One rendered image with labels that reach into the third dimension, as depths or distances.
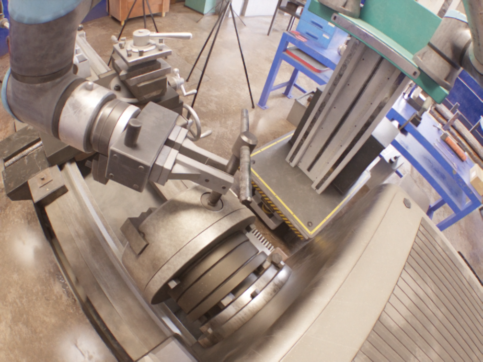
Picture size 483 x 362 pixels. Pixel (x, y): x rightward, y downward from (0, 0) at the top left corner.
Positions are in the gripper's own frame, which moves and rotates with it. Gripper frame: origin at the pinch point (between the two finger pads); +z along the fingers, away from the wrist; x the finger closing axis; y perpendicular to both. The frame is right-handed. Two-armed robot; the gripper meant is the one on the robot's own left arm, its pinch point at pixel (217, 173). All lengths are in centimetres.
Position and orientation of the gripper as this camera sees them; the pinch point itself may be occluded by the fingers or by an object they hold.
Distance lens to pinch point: 33.6
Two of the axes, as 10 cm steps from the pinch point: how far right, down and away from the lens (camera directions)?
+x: 0.3, -6.4, 7.7
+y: 4.8, -6.6, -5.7
